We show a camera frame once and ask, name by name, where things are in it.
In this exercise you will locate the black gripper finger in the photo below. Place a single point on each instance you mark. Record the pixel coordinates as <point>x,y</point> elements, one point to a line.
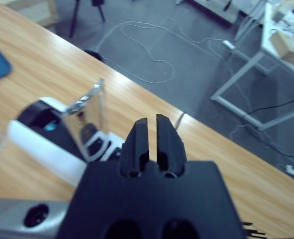
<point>135,149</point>
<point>169,149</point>

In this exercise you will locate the silver coffee machine lever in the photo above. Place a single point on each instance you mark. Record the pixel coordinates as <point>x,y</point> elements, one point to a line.
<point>94,112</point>

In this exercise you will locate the white capsule coffee machine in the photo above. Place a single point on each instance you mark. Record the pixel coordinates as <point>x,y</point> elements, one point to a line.
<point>44,159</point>

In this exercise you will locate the black round floor foot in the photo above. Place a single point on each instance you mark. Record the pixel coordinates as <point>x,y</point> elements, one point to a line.
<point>93,54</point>

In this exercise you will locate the clear water tank dark lid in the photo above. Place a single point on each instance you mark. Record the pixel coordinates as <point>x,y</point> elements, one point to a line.
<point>10,214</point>

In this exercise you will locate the black tripod legs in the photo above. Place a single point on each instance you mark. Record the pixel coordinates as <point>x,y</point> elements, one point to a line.
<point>74,15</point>

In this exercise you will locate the cardboard box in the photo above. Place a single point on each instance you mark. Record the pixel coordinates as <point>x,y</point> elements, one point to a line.
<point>285,46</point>

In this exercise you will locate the wooden crate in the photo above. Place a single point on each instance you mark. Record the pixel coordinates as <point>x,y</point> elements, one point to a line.
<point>35,12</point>

